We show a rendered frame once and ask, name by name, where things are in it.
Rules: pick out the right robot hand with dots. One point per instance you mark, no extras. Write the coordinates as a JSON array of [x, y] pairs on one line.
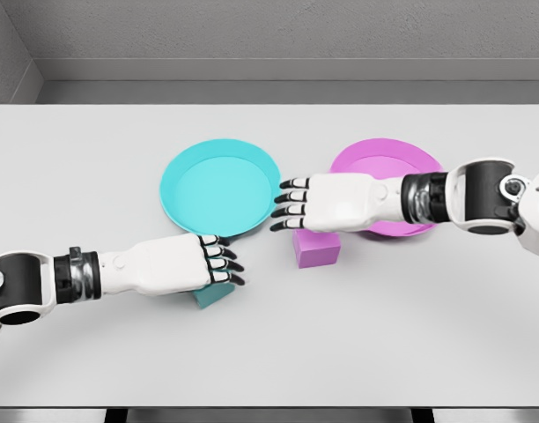
[[335, 200]]

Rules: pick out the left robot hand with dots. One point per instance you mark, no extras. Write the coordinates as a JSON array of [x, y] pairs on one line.
[[177, 260]]

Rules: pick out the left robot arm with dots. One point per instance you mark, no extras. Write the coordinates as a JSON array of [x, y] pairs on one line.
[[71, 275]]

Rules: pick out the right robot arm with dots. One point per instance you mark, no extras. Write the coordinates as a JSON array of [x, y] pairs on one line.
[[467, 198]]

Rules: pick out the cyan block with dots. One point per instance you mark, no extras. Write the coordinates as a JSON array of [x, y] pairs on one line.
[[210, 296]]

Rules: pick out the magenta block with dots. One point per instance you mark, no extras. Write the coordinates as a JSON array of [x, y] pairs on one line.
[[315, 249]]

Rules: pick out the magenta plate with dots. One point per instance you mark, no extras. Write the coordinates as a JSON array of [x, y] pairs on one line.
[[375, 158]]

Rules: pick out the cyan plate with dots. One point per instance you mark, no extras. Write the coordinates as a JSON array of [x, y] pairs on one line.
[[221, 189]]

